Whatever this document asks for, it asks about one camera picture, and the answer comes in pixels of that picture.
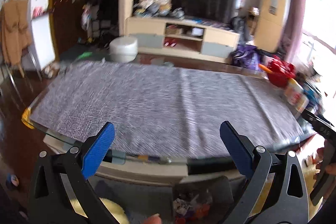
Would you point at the red plastic basket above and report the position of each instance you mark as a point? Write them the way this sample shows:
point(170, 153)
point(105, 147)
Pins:
point(279, 73)

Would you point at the brown coat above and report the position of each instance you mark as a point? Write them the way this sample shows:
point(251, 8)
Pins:
point(14, 29)

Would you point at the blue round tin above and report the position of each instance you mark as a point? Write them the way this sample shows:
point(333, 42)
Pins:
point(313, 96)

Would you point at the white slipper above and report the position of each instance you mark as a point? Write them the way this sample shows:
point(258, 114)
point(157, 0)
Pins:
point(56, 66)
point(49, 71)

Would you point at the purple bag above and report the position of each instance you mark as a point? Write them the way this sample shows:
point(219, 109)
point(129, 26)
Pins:
point(246, 57)

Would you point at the white board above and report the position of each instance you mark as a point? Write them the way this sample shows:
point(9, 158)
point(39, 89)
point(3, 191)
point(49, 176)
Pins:
point(43, 40)

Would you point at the person's right hand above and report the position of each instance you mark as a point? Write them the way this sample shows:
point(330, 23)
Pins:
point(320, 158)

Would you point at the grey woven table cloth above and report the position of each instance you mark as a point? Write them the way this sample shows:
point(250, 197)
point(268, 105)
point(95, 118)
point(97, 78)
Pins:
point(147, 108)

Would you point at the red foil wrapper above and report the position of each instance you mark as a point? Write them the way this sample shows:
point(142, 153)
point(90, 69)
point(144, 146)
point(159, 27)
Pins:
point(200, 212)

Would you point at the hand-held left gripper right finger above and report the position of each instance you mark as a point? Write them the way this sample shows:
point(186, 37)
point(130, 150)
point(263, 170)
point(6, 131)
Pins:
point(235, 146)

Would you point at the child's scooter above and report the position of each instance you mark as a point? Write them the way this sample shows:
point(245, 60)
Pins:
point(86, 22)

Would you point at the window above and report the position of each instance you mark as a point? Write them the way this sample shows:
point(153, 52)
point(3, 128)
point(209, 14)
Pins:
point(320, 24)

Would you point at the cardboard box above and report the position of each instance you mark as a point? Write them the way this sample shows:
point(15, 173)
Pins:
point(253, 18)

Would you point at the colourful doll toy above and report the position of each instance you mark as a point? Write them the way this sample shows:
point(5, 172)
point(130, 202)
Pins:
point(12, 181)

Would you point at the green paper plane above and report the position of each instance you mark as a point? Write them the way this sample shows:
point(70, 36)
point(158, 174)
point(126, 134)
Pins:
point(83, 55)

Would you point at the black flat television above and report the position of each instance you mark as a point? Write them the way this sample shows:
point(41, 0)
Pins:
point(204, 1)

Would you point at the dark grey trash bin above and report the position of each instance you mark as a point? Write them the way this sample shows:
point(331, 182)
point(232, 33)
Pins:
point(225, 187)

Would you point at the beige television cabinet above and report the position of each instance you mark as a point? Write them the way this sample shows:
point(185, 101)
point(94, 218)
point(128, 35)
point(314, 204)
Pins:
point(147, 27)

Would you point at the brown wooden door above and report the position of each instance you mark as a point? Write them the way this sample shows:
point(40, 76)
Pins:
point(68, 19)

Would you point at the pink toy camera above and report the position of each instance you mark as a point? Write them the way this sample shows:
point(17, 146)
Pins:
point(37, 11)

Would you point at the white glass-top coffee table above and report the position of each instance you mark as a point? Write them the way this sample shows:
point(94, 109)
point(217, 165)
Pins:
point(141, 171)

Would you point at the grey jacket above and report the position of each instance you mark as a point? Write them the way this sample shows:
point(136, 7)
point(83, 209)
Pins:
point(240, 28)

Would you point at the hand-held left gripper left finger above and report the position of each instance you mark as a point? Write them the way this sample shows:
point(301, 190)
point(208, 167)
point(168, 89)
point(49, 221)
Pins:
point(101, 146)

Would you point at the yellow fluffy cushion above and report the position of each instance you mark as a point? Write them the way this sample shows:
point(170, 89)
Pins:
point(312, 174)
point(115, 213)

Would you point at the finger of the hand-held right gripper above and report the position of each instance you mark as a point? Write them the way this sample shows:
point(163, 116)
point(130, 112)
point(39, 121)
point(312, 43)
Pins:
point(313, 119)

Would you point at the yellow table corner guard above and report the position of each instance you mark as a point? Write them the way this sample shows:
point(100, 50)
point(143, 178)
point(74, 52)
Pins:
point(27, 119)

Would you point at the white round stool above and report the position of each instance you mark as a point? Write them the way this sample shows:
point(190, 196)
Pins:
point(123, 49)

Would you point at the beige standing air conditioner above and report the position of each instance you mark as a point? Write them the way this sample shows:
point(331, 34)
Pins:
point(271, 16)

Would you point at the person's left hand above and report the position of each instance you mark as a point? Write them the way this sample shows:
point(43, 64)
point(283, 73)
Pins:
point(153, 219)

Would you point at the pink curtain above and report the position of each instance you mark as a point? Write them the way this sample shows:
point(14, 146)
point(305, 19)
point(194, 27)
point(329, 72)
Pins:
point(295, 8)

